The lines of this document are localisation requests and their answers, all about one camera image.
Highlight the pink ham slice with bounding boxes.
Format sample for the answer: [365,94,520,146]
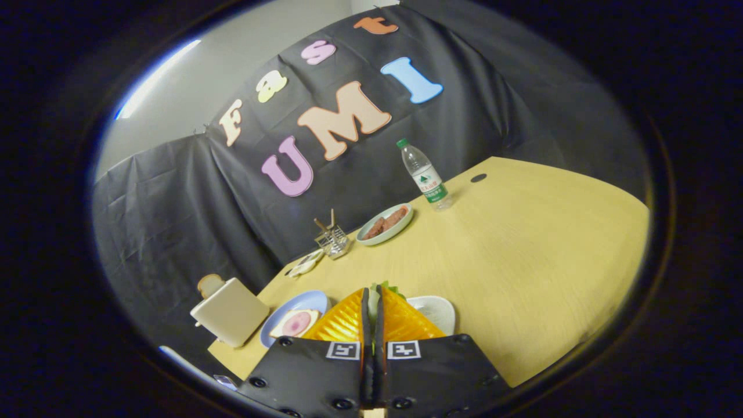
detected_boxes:
[282,312,315,337]

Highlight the toasted bread slice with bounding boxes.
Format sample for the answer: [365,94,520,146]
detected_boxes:
[197,273,226,299]

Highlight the pale green plate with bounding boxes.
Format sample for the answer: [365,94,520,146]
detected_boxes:
[356,203,414,247]

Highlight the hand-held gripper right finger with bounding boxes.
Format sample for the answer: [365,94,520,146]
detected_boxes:
[371,286,513,418]

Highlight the white plate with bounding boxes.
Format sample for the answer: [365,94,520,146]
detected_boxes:
[406,296,457,337]

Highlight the green lettuce leaf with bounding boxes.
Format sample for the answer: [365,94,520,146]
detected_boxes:
[369,281,407,308]

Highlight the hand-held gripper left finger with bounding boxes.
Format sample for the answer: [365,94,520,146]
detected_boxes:
[238,287,373,418]

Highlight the cream toaster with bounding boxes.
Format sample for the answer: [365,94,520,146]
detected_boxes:
[190,278,270,349]

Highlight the black backdrop cloth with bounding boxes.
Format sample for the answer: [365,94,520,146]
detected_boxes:
[92,0,648,373]

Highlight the blue plate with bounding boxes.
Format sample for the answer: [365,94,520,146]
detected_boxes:
[259,290,331,349]

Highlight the clear plastic water bottle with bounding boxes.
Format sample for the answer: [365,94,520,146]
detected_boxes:
[396,138,454,211]

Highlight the small white dish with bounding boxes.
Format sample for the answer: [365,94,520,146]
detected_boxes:
[284,248,325,278]

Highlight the metal wire rack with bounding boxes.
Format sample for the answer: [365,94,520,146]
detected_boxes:
[313,209,352,260]

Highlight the white bread slice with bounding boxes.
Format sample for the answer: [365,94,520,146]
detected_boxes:
[269,309,322,340]

